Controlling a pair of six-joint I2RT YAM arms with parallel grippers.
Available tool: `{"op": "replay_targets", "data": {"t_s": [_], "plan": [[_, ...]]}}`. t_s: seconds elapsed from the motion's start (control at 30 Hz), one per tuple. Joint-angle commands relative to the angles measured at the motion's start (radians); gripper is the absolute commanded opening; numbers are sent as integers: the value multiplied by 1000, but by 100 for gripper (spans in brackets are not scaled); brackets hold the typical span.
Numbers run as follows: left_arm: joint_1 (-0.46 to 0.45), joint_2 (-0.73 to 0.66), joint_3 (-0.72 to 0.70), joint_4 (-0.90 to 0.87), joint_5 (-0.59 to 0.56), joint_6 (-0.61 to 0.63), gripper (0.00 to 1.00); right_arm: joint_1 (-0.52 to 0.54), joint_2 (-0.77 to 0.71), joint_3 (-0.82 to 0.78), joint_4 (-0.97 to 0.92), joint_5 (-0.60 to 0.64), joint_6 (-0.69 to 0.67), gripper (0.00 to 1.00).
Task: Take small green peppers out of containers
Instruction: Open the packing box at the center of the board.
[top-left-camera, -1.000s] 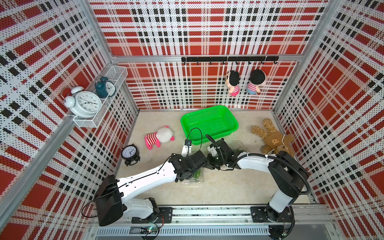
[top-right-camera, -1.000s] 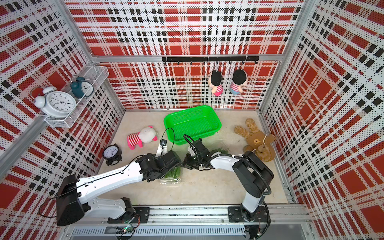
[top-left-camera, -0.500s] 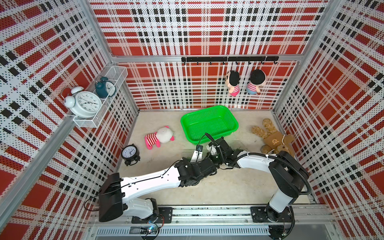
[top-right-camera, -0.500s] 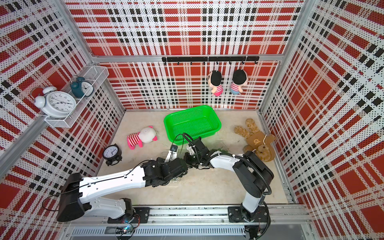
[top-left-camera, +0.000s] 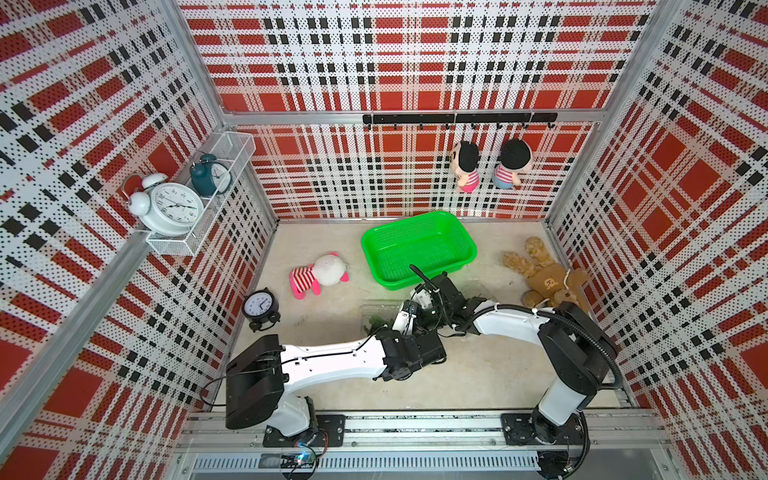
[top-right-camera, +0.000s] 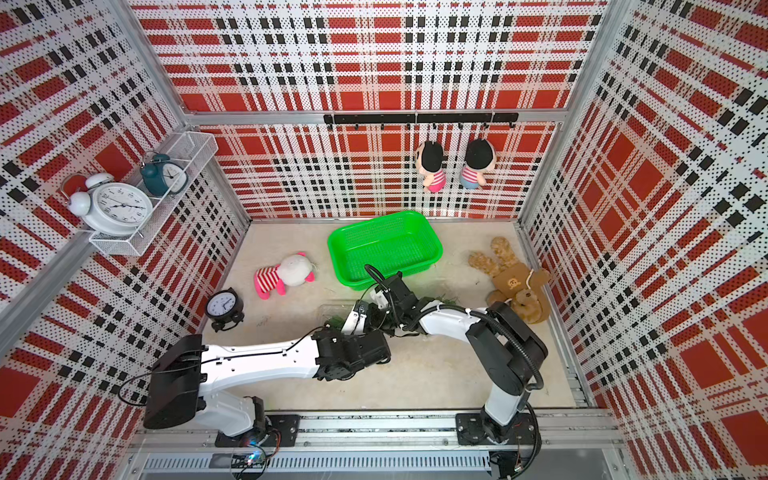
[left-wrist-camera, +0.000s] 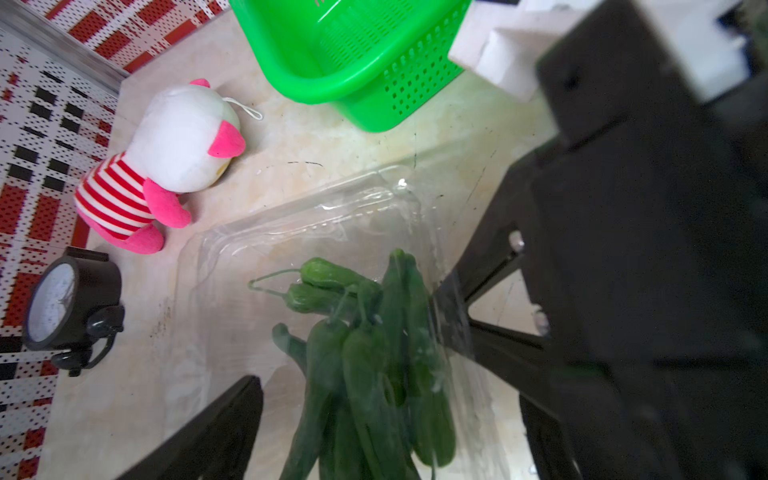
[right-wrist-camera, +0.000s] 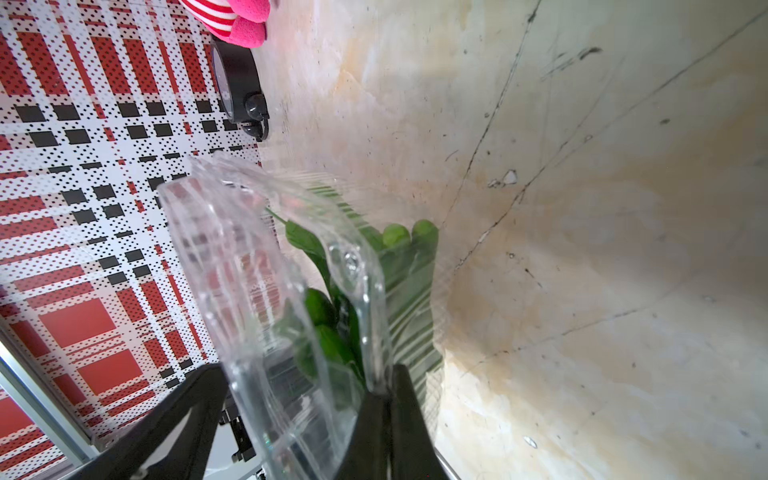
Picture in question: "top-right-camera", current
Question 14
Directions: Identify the white wire wall shelf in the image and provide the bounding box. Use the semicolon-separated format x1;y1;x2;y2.
89;131;218;256

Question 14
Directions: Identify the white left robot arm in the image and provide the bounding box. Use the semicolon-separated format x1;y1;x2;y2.
143;326;391;437

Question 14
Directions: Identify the green plastic basket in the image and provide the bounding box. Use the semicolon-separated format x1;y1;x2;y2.
327;211;443;291

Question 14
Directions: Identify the black alarm clock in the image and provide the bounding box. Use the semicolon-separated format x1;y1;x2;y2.
205;288;244;332

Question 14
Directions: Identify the teal alarm clock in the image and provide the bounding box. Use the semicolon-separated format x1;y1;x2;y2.
140;153;188;197

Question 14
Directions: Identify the green circuit board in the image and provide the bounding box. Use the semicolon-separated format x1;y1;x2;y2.
230;452;268;473

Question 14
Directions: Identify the brown plush bear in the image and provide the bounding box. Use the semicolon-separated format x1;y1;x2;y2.
468;237;551;324

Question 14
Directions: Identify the black hook rail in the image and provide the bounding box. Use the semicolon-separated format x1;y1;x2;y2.
323;112;520;129

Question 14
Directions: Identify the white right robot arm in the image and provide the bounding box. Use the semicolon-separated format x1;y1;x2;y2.
365;264;548;444

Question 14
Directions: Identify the white alarm clock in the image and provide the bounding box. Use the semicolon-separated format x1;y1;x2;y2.
68;172;153;237

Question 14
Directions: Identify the pink striped plush toy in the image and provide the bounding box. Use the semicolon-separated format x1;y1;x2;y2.
253;252;315;300

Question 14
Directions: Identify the hanging doll pink shirt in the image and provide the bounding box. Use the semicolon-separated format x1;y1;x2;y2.
416;141;446;193

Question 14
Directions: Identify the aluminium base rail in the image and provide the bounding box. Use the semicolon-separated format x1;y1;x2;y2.
118;408;633;479

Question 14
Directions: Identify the hanging doll striped shirt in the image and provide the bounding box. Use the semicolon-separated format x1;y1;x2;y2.
460;139;497;190

